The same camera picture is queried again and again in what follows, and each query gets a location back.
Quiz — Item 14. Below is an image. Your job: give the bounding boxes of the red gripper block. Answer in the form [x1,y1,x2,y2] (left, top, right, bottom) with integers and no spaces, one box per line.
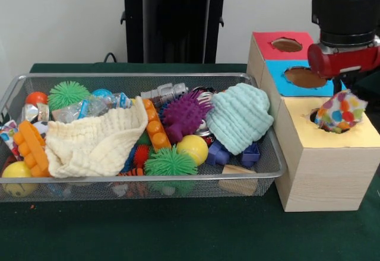
[307,43,380,95]

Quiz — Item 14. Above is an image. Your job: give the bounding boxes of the colourful dotted cloth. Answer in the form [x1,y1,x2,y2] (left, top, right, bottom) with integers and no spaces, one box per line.
[314,89,368,134]

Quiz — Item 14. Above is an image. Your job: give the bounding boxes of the orange toy building brick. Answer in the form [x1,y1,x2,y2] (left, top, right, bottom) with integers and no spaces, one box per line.
[13,120,51,178]
[142,98,172,152]

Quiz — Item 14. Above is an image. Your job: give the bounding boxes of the wooden box with three holes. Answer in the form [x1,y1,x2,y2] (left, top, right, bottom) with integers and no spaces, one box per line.
[246,31,380,213]

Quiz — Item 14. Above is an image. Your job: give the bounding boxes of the mint green knitted cloth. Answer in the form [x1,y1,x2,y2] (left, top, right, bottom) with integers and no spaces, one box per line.
[205,82,274,156]

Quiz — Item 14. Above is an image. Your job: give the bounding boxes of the plain wooden wedge block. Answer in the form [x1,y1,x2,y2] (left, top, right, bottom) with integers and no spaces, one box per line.
[218,164,259,196]

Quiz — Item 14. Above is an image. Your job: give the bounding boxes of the purple spiky rubber toy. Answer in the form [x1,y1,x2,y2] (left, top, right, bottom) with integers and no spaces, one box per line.
[160,89,215,143]

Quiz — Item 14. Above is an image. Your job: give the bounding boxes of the yellow plastic ball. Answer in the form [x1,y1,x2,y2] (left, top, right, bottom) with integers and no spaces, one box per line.
[176,134,210,165]

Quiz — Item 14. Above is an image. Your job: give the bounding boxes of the green spiky rubber ball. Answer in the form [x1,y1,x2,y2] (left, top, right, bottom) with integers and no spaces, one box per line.
[144,145,199,177]
[47,79,91,112]

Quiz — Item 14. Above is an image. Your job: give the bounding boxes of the cream knitted cloth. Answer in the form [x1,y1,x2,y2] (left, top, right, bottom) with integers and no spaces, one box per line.
[45,96,149,179]

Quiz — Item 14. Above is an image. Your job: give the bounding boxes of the silver wire mesh bin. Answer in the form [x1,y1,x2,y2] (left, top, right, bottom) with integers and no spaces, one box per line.
[0,71,288,204]

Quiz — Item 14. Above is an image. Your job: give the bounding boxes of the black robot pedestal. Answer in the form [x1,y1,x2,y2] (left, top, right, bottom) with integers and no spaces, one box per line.
[114,0,240,65]

